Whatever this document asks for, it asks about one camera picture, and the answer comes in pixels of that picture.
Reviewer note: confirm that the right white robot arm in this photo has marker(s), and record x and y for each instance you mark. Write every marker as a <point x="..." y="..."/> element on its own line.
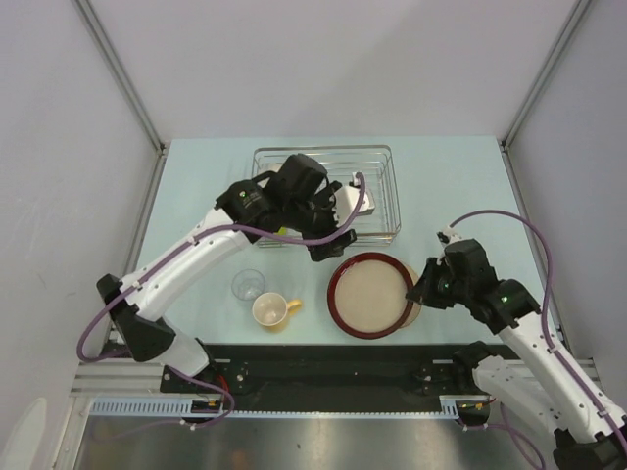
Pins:
<point x="560" y="399"/>

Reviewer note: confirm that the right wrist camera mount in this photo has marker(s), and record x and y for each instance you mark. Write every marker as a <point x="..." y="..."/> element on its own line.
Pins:
<point x="448" y="236"/>

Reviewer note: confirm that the metal wire dish rack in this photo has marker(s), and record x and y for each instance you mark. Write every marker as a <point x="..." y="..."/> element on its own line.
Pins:
<point x="382" y="221"/>

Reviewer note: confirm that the slotted cable duct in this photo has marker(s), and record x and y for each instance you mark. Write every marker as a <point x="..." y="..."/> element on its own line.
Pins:
<point x="205" y="409"/>

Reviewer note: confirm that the clear plastic cup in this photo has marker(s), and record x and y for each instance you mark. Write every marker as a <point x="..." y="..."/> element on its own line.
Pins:
<point x="247" y="285"/>

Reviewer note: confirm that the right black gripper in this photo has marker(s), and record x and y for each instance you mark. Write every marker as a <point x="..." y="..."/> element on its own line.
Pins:
<point x="422" y="292"/>

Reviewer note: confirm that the cream mug yellow handle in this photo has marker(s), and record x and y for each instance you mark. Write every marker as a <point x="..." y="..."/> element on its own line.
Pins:
<point x="273" y="312"/>

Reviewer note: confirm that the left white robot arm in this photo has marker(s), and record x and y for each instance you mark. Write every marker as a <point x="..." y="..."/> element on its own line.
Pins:
<point x="138" y="302"/>

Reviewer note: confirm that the red rimmed round plate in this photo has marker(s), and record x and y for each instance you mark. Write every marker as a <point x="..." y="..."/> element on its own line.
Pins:
<point x="366" y="296"/>

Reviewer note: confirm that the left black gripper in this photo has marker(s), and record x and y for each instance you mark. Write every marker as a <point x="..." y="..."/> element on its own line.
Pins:
<point x="333" y="248"/>

